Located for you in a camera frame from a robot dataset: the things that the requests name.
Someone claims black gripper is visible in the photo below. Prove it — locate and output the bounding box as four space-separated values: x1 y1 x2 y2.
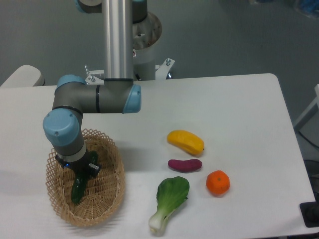
55 150 101 177

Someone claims green cucumber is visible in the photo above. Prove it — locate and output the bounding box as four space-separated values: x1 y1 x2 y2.
71 151 98 204

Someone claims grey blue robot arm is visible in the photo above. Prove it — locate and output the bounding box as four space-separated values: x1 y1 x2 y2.
43 0 148 177

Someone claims woven wicker basket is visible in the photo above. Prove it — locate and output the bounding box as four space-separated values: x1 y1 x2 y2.
46 129 125 227

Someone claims green bok choy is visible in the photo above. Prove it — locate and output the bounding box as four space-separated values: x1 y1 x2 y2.
149 176 190 235

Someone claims purple sweet potato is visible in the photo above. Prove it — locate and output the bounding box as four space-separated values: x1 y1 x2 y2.
167 159 202 173

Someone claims yellow mango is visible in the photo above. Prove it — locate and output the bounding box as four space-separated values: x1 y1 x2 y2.
166 129 204 156

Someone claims white chair armrest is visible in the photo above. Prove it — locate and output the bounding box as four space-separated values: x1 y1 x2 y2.
0 65 45 88

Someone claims orange tangerine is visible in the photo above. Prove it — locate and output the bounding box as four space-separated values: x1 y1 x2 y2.
206 170 230 196

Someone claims black device at table edge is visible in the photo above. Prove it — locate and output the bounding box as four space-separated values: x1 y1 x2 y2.
300 202 319 228

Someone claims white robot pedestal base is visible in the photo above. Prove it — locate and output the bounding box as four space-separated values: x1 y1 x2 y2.
87 2 175 84

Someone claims white frame at right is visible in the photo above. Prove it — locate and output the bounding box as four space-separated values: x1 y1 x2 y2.
293 84 319 132

